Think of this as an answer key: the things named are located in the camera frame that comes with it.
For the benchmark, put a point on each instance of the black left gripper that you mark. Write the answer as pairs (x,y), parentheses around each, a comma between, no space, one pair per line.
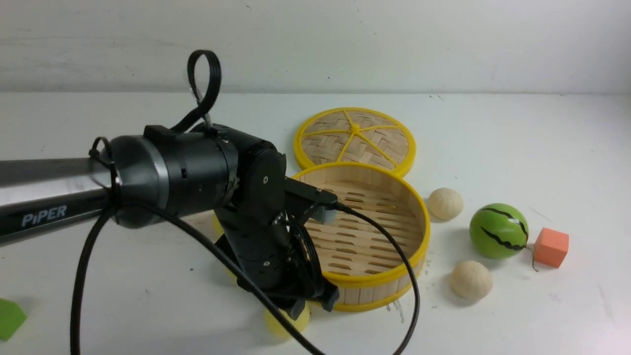
(275,255)

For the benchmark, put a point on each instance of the yellow bun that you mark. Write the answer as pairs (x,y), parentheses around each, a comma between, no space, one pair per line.
(278,331)
(216,225)

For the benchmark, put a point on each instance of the white bun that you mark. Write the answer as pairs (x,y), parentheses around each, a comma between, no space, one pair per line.
(445,203)
(471,280)

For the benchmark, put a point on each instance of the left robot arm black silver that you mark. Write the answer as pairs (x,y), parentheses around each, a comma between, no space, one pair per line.
(184,174)

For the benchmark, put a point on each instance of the bamboo steamer tray yellow rim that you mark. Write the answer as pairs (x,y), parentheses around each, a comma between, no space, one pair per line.
(353,254)

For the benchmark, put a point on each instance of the woven bamboo steamer lid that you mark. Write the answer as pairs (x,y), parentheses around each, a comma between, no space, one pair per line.
(355,134)

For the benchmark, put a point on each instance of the green toy watermelon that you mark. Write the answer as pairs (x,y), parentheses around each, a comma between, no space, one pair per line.
(499,231)

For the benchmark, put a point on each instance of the orange foam cube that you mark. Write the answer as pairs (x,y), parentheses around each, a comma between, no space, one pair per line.
(551,247)

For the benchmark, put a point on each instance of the green foam block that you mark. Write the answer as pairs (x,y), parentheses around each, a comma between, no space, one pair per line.
(12,316)

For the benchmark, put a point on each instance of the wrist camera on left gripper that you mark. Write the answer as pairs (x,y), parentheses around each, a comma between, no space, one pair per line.
(303,201)

